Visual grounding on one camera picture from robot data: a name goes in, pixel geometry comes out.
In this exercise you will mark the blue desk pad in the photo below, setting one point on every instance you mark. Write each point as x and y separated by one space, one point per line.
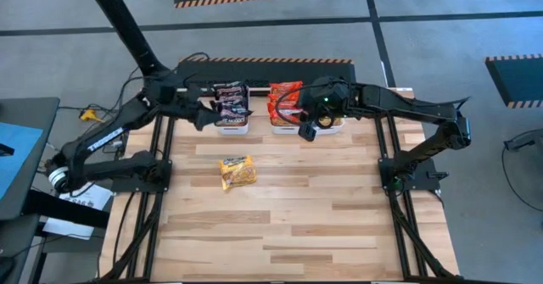
19 161

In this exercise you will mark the yellow power plug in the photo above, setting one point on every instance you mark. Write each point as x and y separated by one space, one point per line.
88 115

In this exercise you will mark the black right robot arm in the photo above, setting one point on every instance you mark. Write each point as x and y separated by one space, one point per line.
403 104

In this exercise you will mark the small black device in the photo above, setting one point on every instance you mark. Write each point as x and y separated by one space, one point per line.
5 149

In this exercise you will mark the black aluminium table frame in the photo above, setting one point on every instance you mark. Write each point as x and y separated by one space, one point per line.
376 144

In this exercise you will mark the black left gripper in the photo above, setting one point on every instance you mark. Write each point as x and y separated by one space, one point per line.
186 101

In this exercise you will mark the black round post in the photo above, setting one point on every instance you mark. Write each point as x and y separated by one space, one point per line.
123 21

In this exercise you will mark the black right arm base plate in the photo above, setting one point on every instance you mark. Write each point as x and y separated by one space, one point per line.
420 182

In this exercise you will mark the grey desk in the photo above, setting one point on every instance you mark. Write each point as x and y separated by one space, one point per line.
42 114

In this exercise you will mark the white plastic bin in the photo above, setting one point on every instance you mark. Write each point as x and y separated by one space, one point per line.
336 129
285 130
232 130

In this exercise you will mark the white printed paper sheet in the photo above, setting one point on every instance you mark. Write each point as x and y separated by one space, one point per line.
91 197

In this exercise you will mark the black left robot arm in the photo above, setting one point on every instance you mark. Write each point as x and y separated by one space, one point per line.
106 137

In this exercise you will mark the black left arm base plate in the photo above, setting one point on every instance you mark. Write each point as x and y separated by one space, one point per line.
136 186

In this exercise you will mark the black desk crossbeam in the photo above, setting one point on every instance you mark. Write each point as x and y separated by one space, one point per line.
63 209

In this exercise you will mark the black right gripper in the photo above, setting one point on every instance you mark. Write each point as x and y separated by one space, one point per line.
326 97

